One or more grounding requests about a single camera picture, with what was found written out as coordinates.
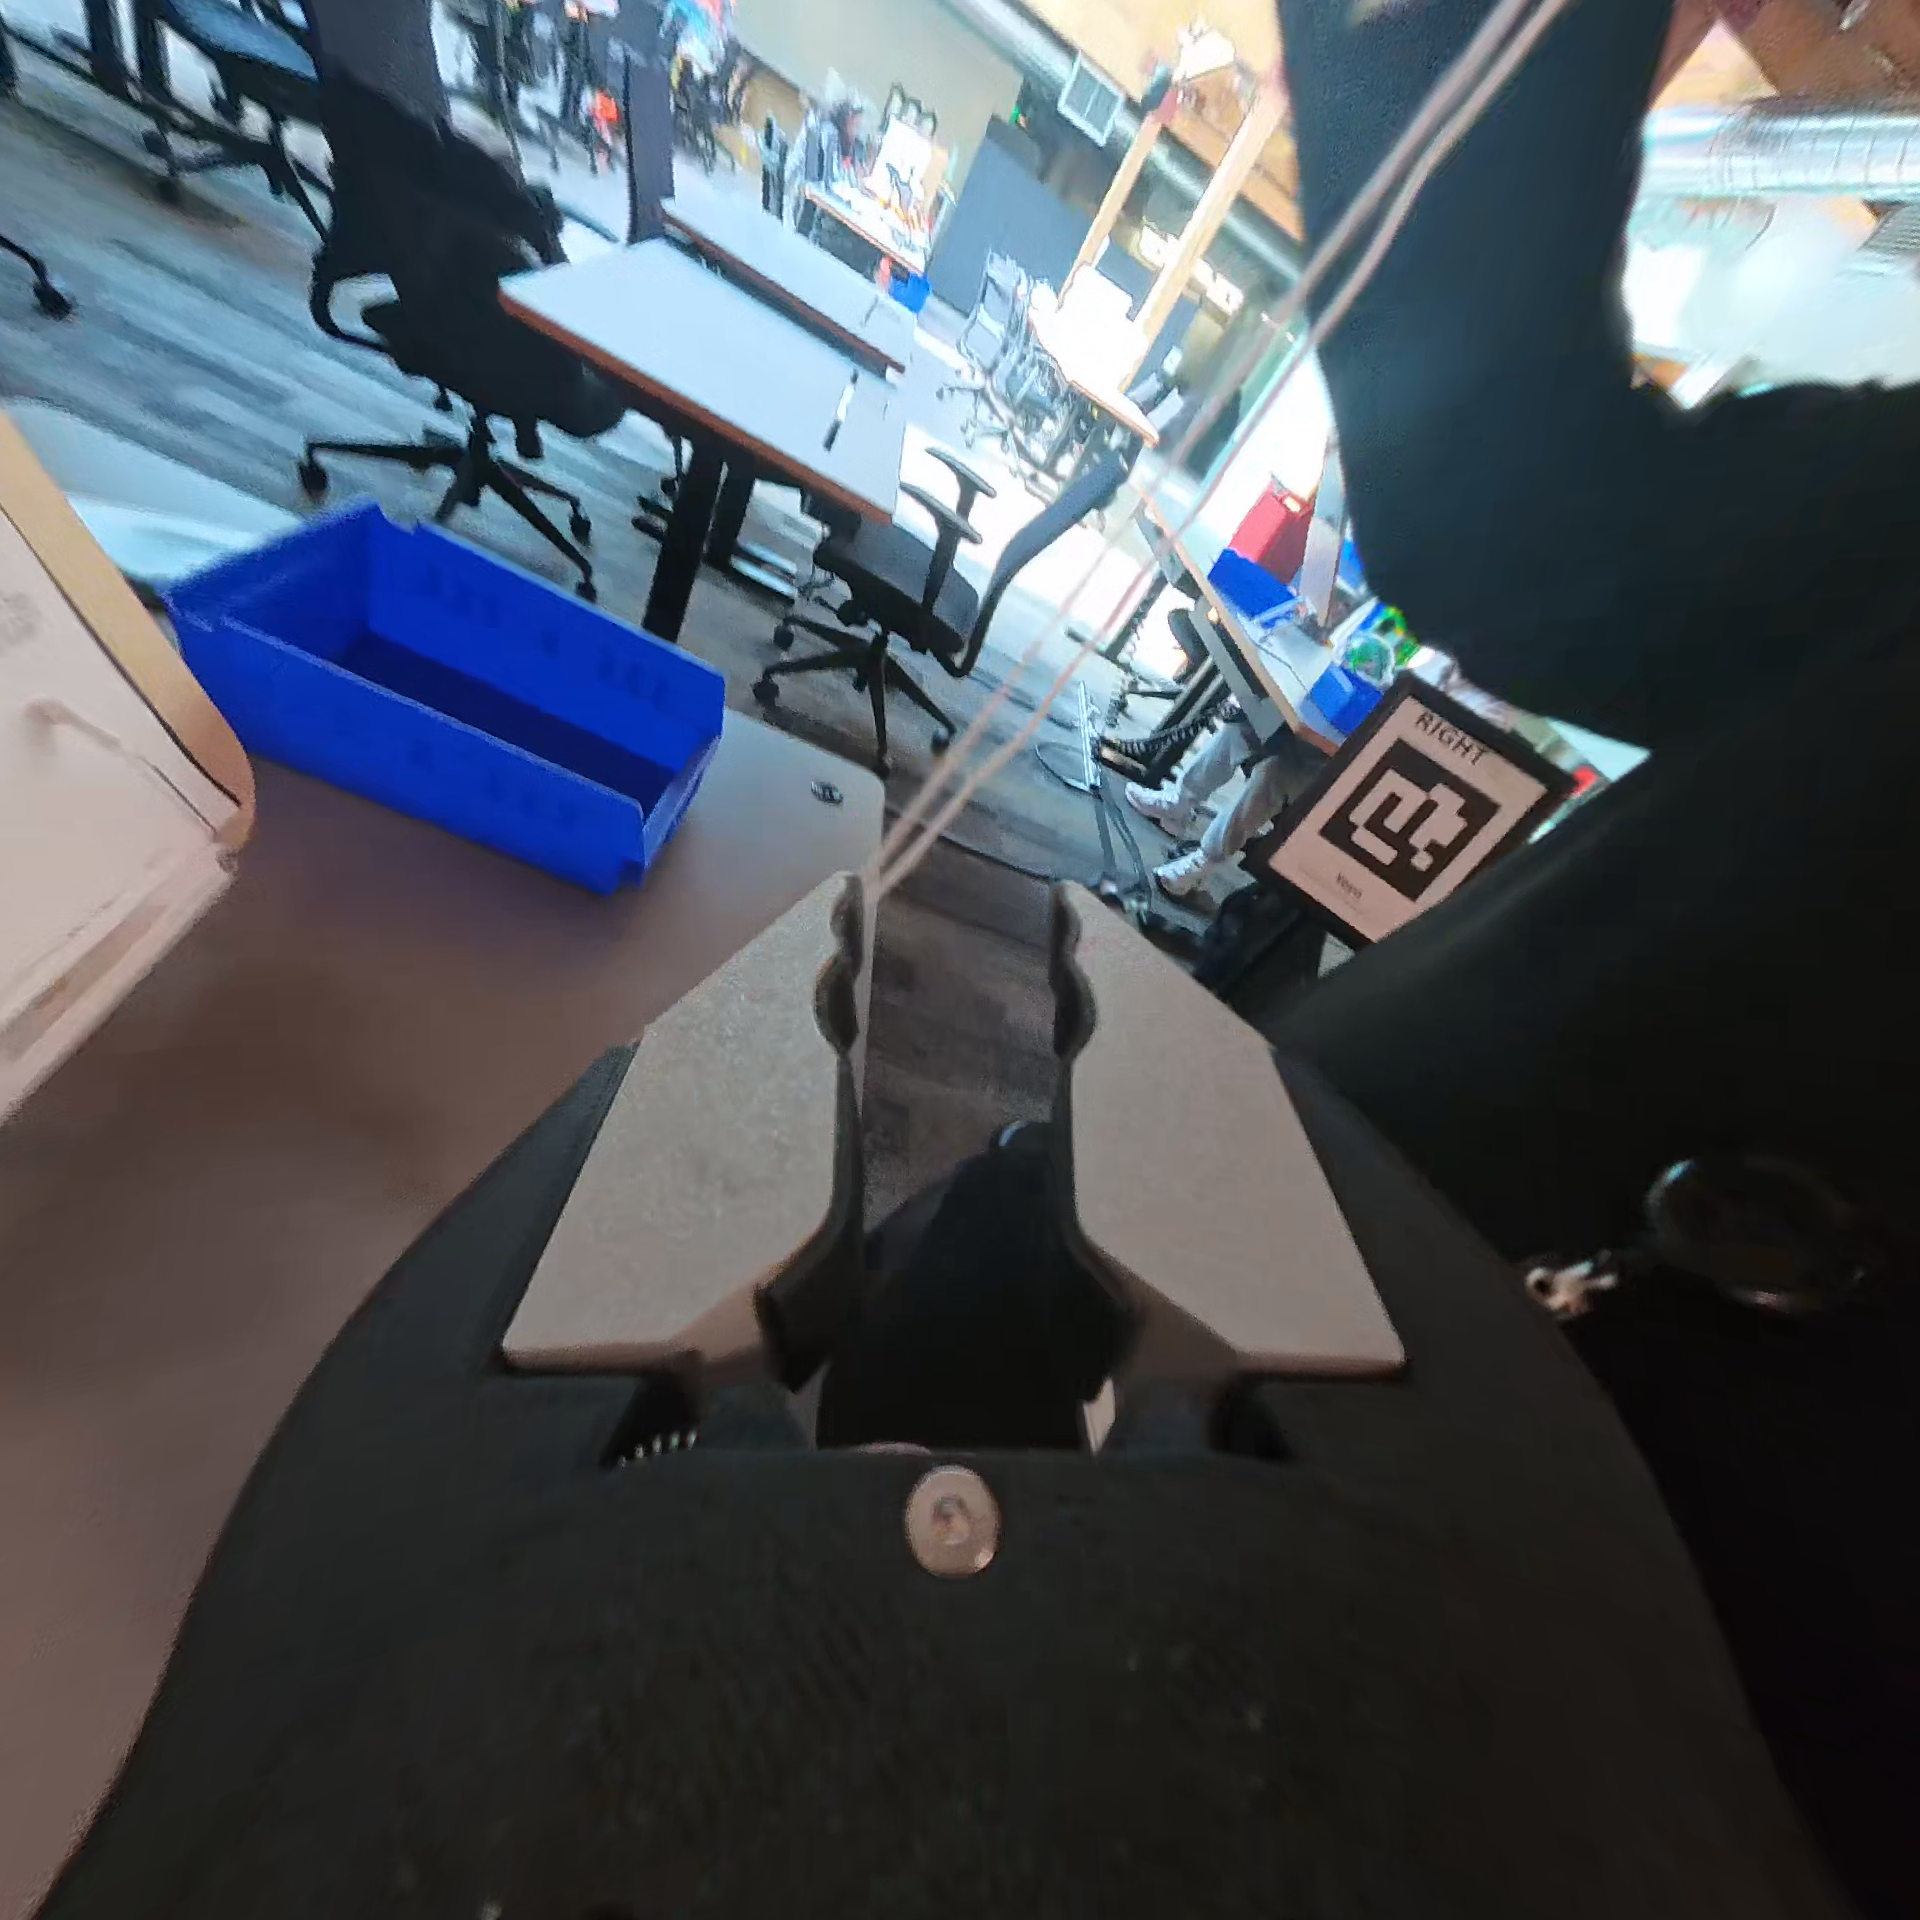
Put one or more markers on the cluttered wood edge desk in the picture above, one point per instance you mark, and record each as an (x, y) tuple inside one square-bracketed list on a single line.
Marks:
[(1261, 661)]

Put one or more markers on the cardboard box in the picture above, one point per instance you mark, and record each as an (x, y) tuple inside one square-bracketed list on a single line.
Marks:
[(91, 781)]

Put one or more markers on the white office desk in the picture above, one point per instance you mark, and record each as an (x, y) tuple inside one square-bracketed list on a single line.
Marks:
[(675, 329)]

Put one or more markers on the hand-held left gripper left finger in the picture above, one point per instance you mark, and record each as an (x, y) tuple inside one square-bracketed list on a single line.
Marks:
[(691, 1170)]

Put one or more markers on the blue plastic bin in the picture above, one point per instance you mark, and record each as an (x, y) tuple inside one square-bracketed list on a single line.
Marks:
[(451, 705)]

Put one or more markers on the black office chair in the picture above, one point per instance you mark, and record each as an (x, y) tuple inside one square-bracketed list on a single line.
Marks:
[(436, 241)]

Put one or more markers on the person's right forearm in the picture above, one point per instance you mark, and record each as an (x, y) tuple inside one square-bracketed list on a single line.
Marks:
[(1516, 450)]

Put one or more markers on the blue seat office chair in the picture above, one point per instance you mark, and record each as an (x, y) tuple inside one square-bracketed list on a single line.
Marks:
[(224, 45)]

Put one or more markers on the silver ventilation duct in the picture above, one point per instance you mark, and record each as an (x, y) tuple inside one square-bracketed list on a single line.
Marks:
[(1786, 149)]

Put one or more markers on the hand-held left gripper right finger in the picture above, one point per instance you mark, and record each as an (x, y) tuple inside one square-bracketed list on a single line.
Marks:
[(1215, 1184)]

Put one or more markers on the mesh back office chair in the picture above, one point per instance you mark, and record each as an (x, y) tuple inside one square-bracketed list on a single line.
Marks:
[(901, 578)]

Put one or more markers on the black badge reel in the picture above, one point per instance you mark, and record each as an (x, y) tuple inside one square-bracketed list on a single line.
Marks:
[(1740, 1224)]

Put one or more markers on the person's black clothing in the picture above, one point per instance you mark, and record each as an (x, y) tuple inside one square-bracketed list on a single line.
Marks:
[(1652, 1020)]

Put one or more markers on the small blue bin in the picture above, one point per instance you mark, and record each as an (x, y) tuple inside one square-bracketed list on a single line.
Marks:
[(1342, 697), (1254, 586)]

